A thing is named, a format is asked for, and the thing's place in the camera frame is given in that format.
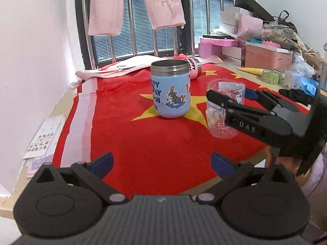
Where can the person's right hand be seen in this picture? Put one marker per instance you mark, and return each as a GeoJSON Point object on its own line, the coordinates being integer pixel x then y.
{"type": "Point", "coordinates": [286, 163]}

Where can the blue cartoon steel cup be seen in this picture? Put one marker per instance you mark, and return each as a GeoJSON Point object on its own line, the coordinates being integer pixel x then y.
{"type": "Point", "coordinates": [170, 91]}

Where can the blue plastic bag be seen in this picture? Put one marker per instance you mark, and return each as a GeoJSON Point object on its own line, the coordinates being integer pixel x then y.
{"type": "Point", "coordinates": [309, 85]}

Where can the clear cartoon glass cup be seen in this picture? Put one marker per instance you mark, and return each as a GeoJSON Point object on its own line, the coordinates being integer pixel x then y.
{"type": "Point", "coordinates": [217, 122]}

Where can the yellow piping bag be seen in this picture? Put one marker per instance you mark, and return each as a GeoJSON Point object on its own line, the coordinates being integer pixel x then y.
{"type": "Point", "coordinates": [251, 70]}

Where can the pink plastic bag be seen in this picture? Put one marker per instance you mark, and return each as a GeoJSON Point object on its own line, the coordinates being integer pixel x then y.
{"type": "Point", "coordinates": [251, 26]}

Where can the purple sticker sheet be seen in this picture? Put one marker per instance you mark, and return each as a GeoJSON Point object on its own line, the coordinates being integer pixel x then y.
{"type": "Point", "coordinates": [38, 164]}

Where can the metal window bars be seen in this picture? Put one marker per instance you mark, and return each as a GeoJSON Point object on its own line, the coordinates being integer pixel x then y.
{"type": "Point", "coordinates": [153, 38]}

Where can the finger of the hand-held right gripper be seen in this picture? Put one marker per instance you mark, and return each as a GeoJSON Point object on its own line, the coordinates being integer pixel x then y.
{"type": "Point", "coordinates": [222, 99]}
{"type": "Point", "coordinates": [251, 95]}

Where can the white paper envelope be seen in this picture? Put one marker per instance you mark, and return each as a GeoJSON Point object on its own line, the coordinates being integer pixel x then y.
{"type": "Point", "coordinates": [127, 65]}

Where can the pink steel cup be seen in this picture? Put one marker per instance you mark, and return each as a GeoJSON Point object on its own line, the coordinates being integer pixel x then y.
{"type": "Point", "coordinates": [194, 67]}

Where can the red flag cloth with stars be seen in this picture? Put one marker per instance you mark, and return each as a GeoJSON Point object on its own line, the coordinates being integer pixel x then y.
{"type": "Point", "coordinates": [153, 145]}

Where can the green tape roll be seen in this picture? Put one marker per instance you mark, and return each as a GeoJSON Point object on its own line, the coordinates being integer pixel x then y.
{"type": "Point", "coordinates": [271, 76]}

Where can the small white printed carton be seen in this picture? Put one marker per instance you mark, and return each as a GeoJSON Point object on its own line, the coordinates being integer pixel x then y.
{"type": "Point", "coordinates": [293, 79]}

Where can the pink foam blocks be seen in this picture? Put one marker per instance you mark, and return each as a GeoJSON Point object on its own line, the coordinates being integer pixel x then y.
{"type": "Point", "coordinates": [212, 46]}

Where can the black cloth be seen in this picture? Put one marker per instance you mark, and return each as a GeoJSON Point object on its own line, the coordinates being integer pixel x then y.
{"type": "Point", "coordinates": [296, 95]}

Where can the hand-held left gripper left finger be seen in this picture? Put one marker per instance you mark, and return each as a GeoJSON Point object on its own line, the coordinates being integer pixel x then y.
{"type": "Point", "coordinates": [102, 162]}

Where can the plain pink towel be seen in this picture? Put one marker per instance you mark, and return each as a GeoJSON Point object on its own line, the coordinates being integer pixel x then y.
{"type": "Point", "coordinates": [106, 7]}

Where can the white sticker sheet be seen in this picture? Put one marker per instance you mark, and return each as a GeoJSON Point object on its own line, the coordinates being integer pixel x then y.
{"type": "Point", "coordinates": [43, 139]}

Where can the small white box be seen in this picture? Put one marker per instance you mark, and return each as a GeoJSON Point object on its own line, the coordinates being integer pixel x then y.
{"type": "Point", "coordinates": [232, 53]}

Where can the pink towel with bow embroidery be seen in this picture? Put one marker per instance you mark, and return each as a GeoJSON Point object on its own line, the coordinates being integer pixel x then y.
{"type": "Point", "coordinates": [163, 2]}

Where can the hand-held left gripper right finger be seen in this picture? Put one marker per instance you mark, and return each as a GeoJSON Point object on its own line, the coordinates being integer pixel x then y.
{"type": "Point", "coordinates": [221, 166]}

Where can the pink wooden box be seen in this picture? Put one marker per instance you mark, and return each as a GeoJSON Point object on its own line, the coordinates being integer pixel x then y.
{"type": "Point", "coordinates": [268, 56]}

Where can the black handbag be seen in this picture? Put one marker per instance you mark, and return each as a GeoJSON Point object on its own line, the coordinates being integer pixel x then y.
{"type": "Point", "coordinates": [287, 20]}

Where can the white plastic bag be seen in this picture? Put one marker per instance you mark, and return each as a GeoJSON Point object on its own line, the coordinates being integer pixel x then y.
{"type": "Point", "coordinates": [302, 66]}

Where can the stack of white boxes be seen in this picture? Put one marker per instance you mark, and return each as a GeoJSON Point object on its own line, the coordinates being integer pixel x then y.
{"type": "Point", "coordinates": [231, 20]}

